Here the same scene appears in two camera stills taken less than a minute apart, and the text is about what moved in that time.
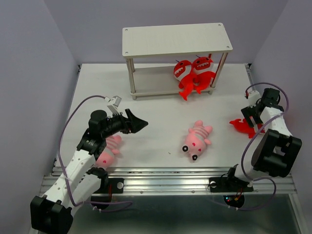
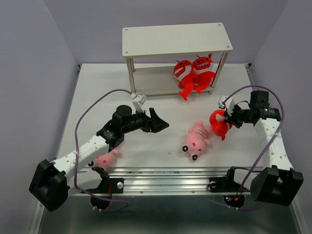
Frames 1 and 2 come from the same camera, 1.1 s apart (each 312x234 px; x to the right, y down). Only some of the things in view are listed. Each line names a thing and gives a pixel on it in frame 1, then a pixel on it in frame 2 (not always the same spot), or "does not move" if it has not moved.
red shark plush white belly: (203, 72) does not move
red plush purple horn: (243, 126) to (220, 127)
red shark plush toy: (183, 71) does not move
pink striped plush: (195, 141) does not move
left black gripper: (134, 124) to (153, 124)
